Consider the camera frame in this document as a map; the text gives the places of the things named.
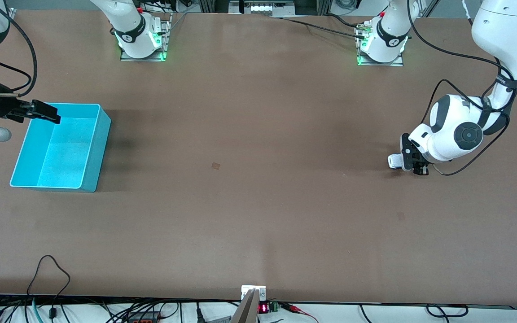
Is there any grey aluminium bar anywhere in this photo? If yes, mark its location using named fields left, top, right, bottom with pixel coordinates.
left=230, top=288, right=260, bottom=323

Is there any silver rack with lights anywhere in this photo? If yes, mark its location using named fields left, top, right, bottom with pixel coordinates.
left=228, top=0, right=296, bottom=17

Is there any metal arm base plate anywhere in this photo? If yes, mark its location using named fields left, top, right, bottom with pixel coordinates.
left=356, top=27, right=404, bottom=67
left=120, top=13, right=172, bottom=62

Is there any thick black table cable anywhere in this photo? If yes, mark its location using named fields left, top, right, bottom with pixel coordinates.
left=270, top=15, right=368, bottom=40

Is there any black coiled floor cable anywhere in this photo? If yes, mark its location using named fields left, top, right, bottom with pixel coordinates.
left=359, top=304, right=470, bottom=321

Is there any thin black looped cable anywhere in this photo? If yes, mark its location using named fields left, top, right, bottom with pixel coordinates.
left=26, top=255, right=71, bottom=320

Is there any short black table cable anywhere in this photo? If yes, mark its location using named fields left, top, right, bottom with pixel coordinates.
left=325, top=13, right=361, bottom=29

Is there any white mount bracket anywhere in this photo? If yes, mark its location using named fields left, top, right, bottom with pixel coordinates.
left=241, top=285, right=267, bottom=301

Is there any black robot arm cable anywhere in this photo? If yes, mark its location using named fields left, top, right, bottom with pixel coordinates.
left=407, top=0, right=517, bottom=176
left=0, top=0, right=38, bottom=97

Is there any teal cable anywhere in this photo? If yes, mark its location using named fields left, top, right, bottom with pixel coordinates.
left=31, top=297, right=44, bottom=323

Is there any red clip lead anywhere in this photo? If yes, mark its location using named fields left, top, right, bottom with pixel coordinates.
left=280, top=303, right=320, bottom=323

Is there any teal plastic bin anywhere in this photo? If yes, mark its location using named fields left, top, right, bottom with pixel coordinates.
left=9, top=103, right=111, bottom=193

